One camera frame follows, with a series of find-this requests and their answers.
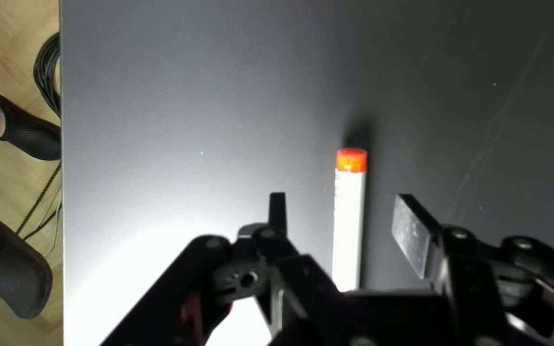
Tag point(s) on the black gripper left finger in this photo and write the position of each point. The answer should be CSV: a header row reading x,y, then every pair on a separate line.
x,y
194,295

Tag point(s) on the red capped white marker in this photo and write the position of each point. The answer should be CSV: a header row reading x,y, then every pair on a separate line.
x,y
350,170

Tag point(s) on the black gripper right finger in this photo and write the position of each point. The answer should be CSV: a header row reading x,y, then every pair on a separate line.
x,y
494,295

